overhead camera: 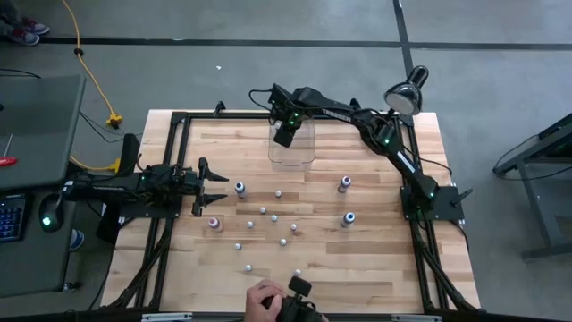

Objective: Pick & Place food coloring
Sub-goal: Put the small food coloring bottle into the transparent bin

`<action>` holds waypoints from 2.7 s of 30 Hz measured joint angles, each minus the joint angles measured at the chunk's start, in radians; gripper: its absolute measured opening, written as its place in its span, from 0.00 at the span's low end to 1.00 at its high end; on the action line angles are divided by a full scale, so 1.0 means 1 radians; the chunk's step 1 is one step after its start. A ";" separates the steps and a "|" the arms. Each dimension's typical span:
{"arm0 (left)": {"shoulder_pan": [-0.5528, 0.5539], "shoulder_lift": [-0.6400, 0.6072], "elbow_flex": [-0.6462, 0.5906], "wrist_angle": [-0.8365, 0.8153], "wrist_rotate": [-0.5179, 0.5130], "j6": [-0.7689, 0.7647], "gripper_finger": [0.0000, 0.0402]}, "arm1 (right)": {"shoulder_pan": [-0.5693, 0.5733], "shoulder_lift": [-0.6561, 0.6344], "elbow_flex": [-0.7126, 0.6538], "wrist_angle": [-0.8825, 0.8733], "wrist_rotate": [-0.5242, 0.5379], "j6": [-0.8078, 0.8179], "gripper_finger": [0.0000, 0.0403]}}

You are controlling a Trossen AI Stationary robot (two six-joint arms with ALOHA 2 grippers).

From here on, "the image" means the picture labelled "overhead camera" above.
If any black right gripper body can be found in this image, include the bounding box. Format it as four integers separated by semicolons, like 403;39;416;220
273;114;312;148

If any black backlit keyboard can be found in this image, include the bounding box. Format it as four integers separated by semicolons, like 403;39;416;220
0;192;27;245

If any red-handled screwdriver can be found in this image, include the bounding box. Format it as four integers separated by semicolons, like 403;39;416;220
0;132;19;168

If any person's hand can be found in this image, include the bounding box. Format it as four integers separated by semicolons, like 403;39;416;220
244;279;288;322

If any grey metal table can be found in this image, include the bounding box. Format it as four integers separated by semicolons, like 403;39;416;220
492;113;572;261

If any grey red sneaker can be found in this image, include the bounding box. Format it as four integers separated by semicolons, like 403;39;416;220
8;29;40;47
20;17;50;36

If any grey side table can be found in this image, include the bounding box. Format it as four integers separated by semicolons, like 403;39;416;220
0;74;87;191

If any yellow extension cable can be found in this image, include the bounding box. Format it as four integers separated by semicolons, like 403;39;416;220
60;0;124;174

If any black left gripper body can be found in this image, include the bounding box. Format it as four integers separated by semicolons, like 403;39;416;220
181;156;210;217

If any black computer mouse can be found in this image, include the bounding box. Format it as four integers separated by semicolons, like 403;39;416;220
38;192;66;233

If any black desk lamp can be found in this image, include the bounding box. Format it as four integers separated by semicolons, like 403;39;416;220
383;64;430;118

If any clear plastic bin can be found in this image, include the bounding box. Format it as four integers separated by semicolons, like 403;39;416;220
266;103;316;168

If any silver metal bracket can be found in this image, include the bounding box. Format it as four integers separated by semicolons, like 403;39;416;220
391;314;443;322
141;312;193;322

